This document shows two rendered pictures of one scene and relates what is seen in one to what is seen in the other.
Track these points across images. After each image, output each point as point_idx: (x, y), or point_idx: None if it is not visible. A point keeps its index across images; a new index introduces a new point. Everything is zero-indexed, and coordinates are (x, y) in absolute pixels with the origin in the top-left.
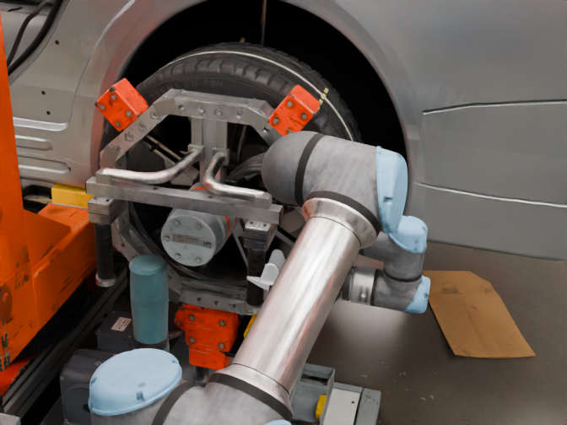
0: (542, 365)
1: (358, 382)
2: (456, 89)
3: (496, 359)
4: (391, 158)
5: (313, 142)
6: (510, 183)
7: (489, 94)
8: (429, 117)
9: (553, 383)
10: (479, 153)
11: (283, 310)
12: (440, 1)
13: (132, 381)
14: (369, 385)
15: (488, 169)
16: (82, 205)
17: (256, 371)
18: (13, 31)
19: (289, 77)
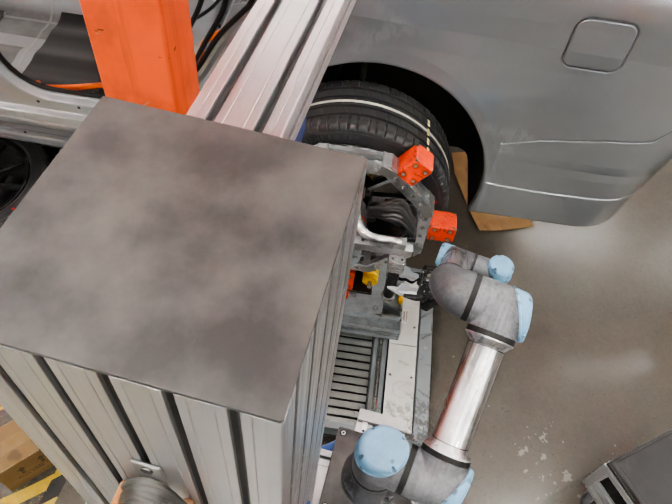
0: (537, 233)
1: (415, 258)
2: (528, 131)
3: (506, 230)
4: (527, 307)
5: (475, 291)
6: (555, 185)
7: (552, 135)
8: (505, 146)
9: (544, 247)
10: (537, 168)
11: (466, 409)
12: (528, 76)
13: (385, 458)
14: (423, 261)
15: (542, 177)
16: None
17: (454, 447)
18: None
19: (406, 125)
